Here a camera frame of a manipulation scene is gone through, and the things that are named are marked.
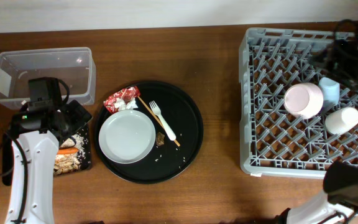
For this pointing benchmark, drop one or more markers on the brown food scrap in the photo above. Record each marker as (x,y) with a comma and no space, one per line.
(160,139)

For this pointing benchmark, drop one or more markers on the light blue cup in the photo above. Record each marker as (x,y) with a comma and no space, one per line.
(330,90)

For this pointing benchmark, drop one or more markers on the rice and peanut leftovers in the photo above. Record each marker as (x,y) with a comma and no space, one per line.
(65,164)

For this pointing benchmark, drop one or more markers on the grey dishwasher rack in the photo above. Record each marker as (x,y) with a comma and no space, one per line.
(274,142)

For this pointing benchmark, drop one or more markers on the black rectangular tray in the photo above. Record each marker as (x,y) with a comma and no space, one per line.
(7,153)

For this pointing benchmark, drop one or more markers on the white crumpled tissue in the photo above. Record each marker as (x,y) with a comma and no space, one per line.
(120,104)

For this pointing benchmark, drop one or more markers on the white plastic fork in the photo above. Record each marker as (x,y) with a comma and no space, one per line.
(157,111)

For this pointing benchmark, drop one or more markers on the orange carrot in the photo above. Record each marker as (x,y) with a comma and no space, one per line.
(70,150)

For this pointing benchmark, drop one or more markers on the red snack wrapper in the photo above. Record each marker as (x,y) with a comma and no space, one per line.
(126,94)

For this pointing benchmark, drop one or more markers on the grey dinner plate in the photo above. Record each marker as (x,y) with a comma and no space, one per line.
(127,136)

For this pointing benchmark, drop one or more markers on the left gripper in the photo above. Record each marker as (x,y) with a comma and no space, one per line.
(78,114)

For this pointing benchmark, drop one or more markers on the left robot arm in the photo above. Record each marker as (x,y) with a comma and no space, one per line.
(36,133)

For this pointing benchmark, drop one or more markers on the round black serving tray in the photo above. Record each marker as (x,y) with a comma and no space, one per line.
(169,160)

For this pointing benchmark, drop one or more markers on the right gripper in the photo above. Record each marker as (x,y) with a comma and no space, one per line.
(348,51)

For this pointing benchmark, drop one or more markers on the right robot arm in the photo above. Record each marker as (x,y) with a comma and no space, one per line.
(338,201)

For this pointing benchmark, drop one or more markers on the pink bowl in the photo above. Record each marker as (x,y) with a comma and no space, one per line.
(303,100)

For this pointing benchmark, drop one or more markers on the wooden chopstick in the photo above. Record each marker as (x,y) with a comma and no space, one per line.
(147,106)

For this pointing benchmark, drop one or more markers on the clear plastic bin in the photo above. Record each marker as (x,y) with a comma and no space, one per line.
(74,65)

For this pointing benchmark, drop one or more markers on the white cup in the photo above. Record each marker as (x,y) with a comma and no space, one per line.
(341,121)

